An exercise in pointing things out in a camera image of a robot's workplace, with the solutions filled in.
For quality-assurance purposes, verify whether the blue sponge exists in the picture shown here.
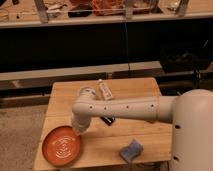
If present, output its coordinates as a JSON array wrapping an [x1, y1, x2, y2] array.
[[119, 139, 144, 163]]

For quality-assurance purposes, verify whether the small black object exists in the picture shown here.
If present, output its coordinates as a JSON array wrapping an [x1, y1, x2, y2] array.
[[102, 117, 115, 126]]

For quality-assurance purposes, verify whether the white glue bottle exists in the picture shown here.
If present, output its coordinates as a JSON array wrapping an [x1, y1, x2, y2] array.
[[98, 79, 113, 100]]

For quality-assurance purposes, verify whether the orange ceramic bowl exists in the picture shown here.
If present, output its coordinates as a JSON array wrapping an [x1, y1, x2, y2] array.
[[42, 126, 81, 167]]

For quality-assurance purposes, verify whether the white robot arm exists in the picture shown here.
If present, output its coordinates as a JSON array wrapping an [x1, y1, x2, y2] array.
[[72, 87, 213, 171]]

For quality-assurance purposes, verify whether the wooden shelf with metal frame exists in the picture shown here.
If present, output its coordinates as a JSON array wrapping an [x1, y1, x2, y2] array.
[[0, 0, 213, 29]]

